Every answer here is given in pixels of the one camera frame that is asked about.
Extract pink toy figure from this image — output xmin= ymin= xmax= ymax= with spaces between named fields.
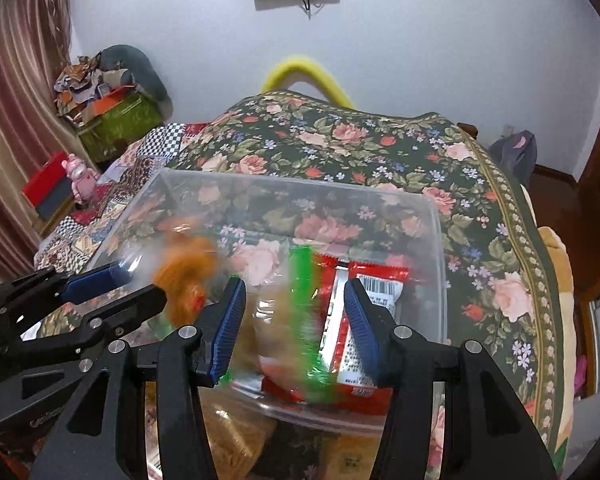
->
xmin=66 ymin=153 xmax=101 ymax=206

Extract grey cushion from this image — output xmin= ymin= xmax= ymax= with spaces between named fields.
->
xmin=100 ymin=44 xmax=171 ymax=104

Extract pile of clothes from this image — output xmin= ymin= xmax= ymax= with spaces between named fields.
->
xmin=53 ymin=52 xmax=137 ymax=117

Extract orange snack packet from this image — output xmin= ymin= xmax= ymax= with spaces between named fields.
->
xmin=151 ymin=214 xmax=227 ymax=332

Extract green snack packet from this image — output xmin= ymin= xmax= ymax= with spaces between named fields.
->
xmin=286 ymin=245 xmax=337 ymax=407

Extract clear plastic container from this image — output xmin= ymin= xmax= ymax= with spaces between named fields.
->
xmin=86 ymin=167 xmax=452 ymax=436

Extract striped brown curtain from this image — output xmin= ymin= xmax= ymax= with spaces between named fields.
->
xmin=0 ymin=0 xmax=82 ymax=288

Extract grey bag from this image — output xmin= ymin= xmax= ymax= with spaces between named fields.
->
xmin=487 ymin=130 xmax=538 ymax=192

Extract green box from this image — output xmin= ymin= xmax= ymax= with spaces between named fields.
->
xmin=77 ymin=91 xmax=164 ymax=164

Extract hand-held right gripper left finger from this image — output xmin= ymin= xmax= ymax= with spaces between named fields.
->
xmin=27 ymin=276 xmax=248 ymax=480

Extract patchwork quilt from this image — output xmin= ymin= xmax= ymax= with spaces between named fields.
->
xmin=32 ymin=122 xmax=217 ymax=283

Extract beige blanket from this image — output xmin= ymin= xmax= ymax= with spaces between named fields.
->
xmin=536 ymin=226 xmax=577 ymax=462

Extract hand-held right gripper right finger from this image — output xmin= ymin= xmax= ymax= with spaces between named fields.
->
xmin=343 ymin=276 xmax=556 ymax=480

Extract yellow curved tube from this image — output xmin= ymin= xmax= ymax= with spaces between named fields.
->
xmin=261 ymin=55 xmax=357 ymax=110

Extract red box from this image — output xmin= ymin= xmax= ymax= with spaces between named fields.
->
xmin=21 ymin=152 xmax=76 ymax=222

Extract yellow snack packet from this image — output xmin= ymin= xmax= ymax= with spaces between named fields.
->
xmin=199 ymin=395 xmax=282 ymax=480

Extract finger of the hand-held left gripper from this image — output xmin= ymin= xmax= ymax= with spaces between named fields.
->
xmin=0 ymin=284 xmax=169 ymax=403
xmin=0 ymin=261 xmax=132 ymax=343

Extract red snack packet white label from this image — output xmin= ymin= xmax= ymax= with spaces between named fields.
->
xmin=260 ymin=254 xmax=422 ymax=413

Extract dark floral blanket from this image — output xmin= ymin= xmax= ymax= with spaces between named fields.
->
xmin=30 ymin=91 xmax=577 ymax=480

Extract beige snack packet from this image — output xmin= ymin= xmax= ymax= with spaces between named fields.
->
xmin=320 ymin=432 xmax=387 ymax=480

